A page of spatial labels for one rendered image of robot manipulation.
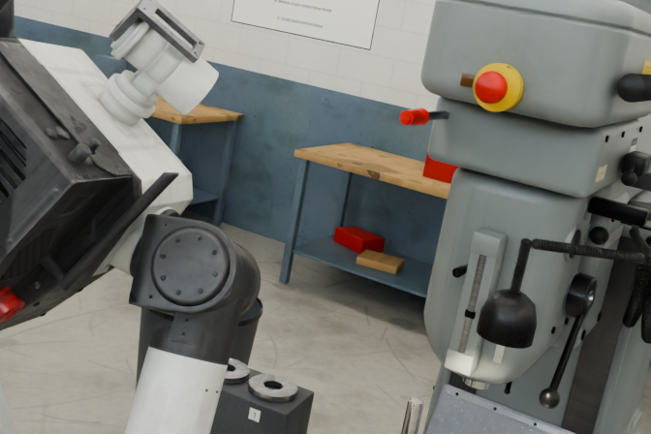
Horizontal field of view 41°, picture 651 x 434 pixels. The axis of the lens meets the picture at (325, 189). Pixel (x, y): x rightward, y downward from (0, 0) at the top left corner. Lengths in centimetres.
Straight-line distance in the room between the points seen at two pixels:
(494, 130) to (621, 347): 67
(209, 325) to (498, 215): 50
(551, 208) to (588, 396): 62
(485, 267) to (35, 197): 65
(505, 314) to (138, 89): 52
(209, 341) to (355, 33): 529
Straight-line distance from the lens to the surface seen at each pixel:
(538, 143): 121
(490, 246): 124
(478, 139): 123
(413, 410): 133
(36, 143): 86
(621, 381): 180
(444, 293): 132
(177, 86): 100
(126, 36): 99
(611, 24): 111
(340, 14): 621
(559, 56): 110
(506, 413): 184
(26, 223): 87
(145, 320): 333
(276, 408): 156
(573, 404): 180
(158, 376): 95
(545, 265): 128
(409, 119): 111
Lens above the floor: 183
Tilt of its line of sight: 12 degrees down
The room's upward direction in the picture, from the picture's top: 10 degrees clockwise
